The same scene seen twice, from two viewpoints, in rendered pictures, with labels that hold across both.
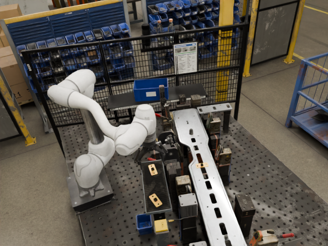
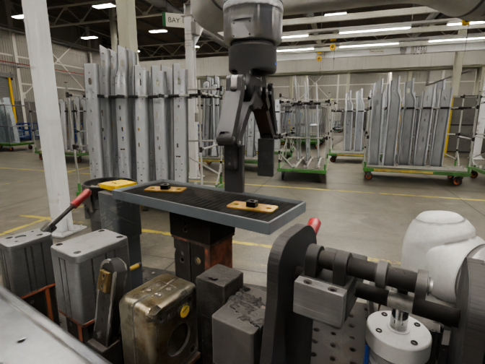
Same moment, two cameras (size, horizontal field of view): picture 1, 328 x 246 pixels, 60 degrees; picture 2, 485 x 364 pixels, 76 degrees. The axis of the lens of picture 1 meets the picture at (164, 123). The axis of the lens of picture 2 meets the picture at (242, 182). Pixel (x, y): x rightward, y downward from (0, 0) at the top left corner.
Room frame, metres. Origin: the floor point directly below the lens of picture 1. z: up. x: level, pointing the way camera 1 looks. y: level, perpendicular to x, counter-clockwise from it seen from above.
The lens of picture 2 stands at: (1.46, -0.32, 1.31)
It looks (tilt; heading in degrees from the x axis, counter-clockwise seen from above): 12 degrees down; 128
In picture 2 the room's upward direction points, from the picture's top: straight up
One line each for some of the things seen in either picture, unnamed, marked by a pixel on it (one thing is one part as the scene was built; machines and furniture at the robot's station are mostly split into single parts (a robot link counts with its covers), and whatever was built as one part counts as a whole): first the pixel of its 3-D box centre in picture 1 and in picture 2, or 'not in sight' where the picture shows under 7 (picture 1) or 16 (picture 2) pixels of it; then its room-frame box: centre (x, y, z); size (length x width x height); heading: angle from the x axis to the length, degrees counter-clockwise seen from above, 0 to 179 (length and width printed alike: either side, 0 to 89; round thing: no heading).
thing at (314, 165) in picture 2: not in sight; (306, 136); (-1.77, 6.13, 0.88); 1.91 x 1.00 x 1.76; 112
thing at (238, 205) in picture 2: (152, 169); (252, 204); (1.16, 0.09, 1.17); 0.08 x 0.04 x 0.01; 14
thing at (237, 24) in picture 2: (148, 134); (252, 27); (1.16, 0.09, 1.44); 0.09 x 0.09 x 0.06
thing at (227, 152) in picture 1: (223, 167); not in sight; (1.38, -0.40, 0.87); 0.12 x 0.09 x 0.35; 95
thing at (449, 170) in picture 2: not in sight; (413, 137); (0.25, 7.01, 0.88); 1.91 x 1.00 x 1.76; 18
